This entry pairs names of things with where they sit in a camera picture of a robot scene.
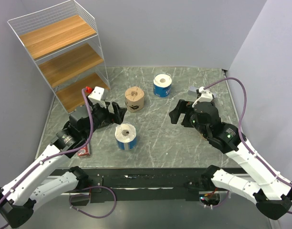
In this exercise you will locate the grey small box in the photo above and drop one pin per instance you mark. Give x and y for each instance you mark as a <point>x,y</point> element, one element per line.
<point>193,91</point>

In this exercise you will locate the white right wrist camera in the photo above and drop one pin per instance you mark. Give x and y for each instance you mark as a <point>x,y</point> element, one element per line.
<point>204,95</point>

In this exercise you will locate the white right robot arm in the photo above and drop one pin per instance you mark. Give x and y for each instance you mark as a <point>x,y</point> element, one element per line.
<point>270,192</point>

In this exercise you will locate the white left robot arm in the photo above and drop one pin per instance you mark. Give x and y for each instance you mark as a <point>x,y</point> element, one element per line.
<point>20,198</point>

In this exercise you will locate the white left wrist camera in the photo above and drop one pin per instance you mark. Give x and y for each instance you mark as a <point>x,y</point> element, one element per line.
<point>97,95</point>

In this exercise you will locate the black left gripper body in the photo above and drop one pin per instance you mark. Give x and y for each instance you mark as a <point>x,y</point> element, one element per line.
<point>99,116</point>

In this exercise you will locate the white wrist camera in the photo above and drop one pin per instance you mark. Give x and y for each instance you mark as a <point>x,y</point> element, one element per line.
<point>204,95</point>
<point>97,95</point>

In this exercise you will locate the white wire wooden shelf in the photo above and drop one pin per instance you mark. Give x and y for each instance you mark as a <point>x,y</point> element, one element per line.
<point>64,44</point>

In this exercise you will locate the red toothpaste box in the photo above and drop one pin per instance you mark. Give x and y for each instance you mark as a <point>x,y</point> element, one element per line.
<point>84,152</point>

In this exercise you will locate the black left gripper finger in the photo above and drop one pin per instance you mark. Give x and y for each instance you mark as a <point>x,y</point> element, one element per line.
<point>118,114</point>
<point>106,105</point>

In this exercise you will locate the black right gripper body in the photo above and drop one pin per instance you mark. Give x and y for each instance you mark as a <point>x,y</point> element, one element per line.
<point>200,127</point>

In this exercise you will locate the brown wrapped paper roll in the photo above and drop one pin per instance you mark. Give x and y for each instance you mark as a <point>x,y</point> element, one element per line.
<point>134,99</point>

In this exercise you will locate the blue monster paper roll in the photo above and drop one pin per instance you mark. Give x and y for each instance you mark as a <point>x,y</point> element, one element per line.
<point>162,85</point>

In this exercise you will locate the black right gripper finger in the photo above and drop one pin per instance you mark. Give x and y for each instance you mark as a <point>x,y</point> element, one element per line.
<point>186,120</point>
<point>177,111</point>

